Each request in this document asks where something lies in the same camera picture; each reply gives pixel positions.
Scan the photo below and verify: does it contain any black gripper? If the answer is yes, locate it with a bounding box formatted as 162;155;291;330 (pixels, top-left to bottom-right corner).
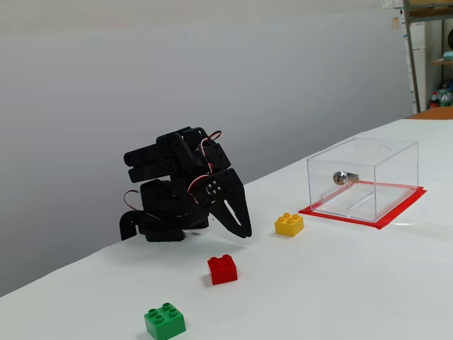
193;140;253;239

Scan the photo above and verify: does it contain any green lego brick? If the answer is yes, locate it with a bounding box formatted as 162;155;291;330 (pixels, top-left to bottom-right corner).
143;302;187;340

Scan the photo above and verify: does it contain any yellow lego brick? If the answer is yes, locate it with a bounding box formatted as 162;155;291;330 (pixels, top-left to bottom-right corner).
274;212;305;238

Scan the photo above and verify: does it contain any red lego brick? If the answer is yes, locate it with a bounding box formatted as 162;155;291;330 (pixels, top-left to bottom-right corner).
207;254;239;286

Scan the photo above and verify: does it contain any transparent acrylic box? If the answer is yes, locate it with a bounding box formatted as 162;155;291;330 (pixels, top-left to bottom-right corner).
306;137;420;223

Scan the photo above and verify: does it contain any black table clamp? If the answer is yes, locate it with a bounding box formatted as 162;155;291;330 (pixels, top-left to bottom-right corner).
119;210;142;242

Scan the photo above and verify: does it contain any silver cam lock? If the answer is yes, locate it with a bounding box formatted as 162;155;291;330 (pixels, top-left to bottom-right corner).
332;171;360;187

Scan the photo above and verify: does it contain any wooden table top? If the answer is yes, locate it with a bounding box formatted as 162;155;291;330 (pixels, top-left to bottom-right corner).
406;107;453;121

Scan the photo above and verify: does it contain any metal shelf rack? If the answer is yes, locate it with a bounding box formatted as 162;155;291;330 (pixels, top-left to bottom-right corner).
402;0;453;114

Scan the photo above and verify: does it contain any white tall panel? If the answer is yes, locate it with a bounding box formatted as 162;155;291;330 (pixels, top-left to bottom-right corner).
400;21;431;111

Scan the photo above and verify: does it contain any green plastic bottle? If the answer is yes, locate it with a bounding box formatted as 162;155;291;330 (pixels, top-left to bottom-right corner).
438;80;453;108

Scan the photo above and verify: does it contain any red tape frame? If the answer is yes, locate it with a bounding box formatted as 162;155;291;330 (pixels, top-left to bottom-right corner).
298;180;428;232

